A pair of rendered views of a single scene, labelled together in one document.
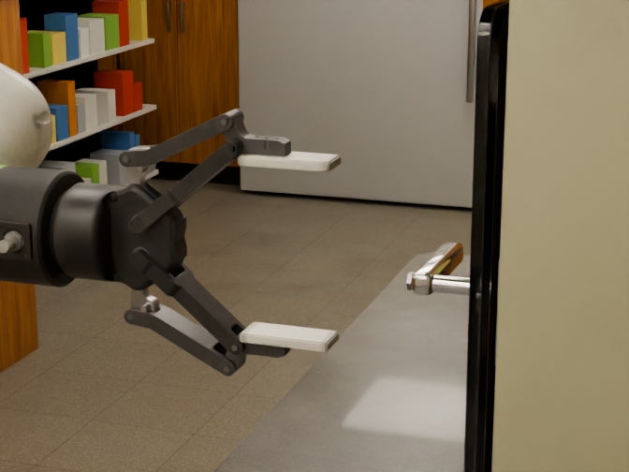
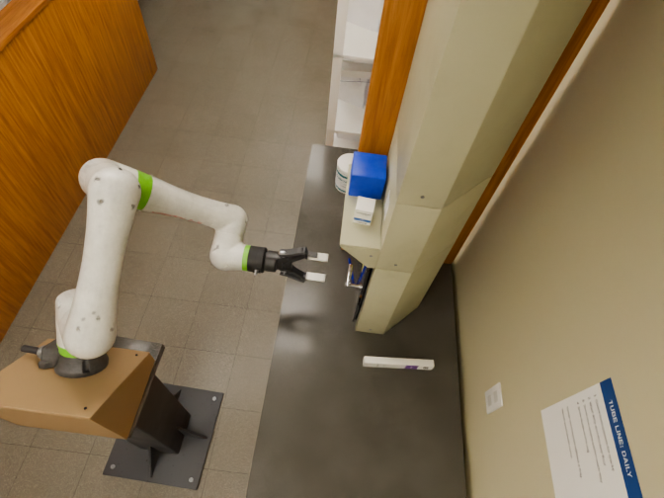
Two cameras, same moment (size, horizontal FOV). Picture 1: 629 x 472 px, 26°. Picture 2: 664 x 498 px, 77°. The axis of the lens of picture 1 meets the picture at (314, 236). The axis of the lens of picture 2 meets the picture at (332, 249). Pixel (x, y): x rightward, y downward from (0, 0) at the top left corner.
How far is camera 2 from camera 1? 104 cm
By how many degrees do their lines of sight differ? 43
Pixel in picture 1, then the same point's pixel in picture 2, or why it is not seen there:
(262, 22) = not seen: outside the picture
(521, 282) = (370, 297)
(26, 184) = (257, 259)
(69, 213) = (268, 265)
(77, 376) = (176, 84)
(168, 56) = not seen: outside the picture
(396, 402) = (321, 230)
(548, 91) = (379, 281)
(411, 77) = not seen: outside the picture
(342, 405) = (309, 233)
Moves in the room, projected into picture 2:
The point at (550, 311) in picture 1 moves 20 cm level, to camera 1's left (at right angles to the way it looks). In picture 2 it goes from (374, 300) to (316, 310)
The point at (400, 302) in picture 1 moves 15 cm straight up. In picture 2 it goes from (313, 177) to (314, 154)
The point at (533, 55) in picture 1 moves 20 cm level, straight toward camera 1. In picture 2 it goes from (377, 277) to (385, 339)
